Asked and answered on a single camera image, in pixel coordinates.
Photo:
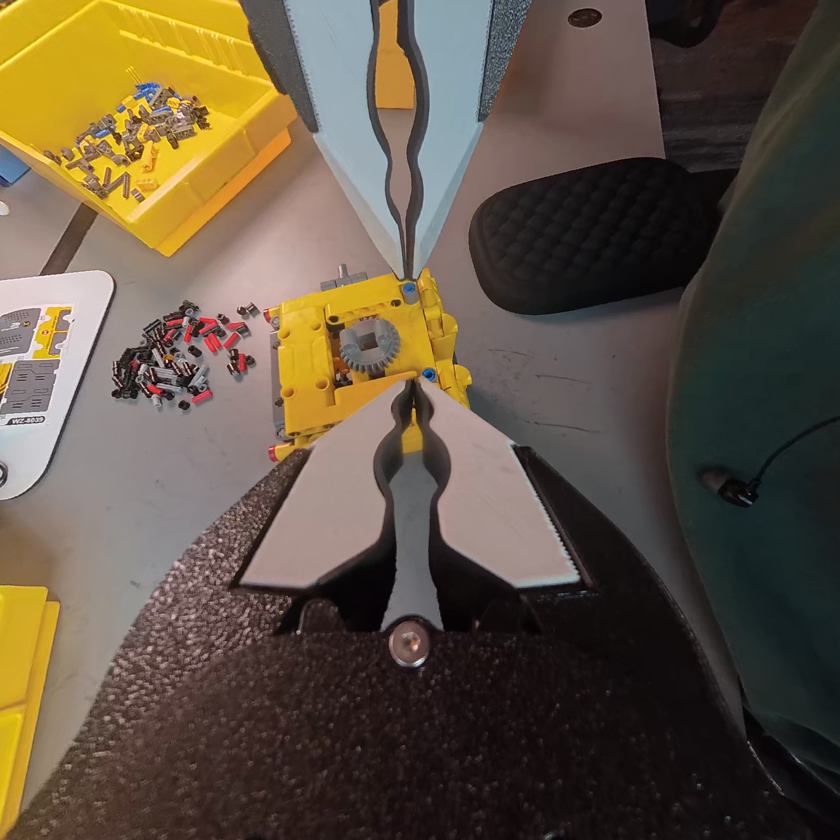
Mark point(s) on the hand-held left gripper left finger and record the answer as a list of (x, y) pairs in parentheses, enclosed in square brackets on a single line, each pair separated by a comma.
[(321, 518)]

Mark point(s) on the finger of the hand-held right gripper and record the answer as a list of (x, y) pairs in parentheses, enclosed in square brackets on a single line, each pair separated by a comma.
[(459, 79), (334, 79)]

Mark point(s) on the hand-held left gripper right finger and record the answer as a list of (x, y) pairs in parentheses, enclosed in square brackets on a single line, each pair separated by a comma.
[(499, 518)]

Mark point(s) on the yellow black lego truck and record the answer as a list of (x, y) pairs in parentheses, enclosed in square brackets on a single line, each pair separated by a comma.
[(302, 394)]

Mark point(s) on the dark lego pieces heap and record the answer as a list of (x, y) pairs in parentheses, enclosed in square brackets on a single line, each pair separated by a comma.
[(131, 131)]

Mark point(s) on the pile of small lego parts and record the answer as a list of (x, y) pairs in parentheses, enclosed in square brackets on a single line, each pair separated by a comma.
[(164, 354)]

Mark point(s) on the printed lego leaflet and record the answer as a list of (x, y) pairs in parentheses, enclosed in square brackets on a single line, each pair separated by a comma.
[(33, 367)]

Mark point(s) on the nested yellow bins stack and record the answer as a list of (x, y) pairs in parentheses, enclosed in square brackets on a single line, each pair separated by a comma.
[(394, 79)]

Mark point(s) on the dark desk grommet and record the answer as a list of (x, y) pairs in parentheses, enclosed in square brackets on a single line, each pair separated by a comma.
[(584, 18)]

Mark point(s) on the black padded wrist rest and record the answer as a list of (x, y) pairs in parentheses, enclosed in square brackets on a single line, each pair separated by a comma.
[(590, 236)]

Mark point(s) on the white board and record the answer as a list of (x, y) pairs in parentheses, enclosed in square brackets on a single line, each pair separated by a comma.
[(85, 367)]

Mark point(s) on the blue toy kit box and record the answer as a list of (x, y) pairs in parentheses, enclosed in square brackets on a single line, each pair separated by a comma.
[(13, 164)]

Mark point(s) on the person's green hoodie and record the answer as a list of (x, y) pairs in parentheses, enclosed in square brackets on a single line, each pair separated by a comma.
[(774, 328)]

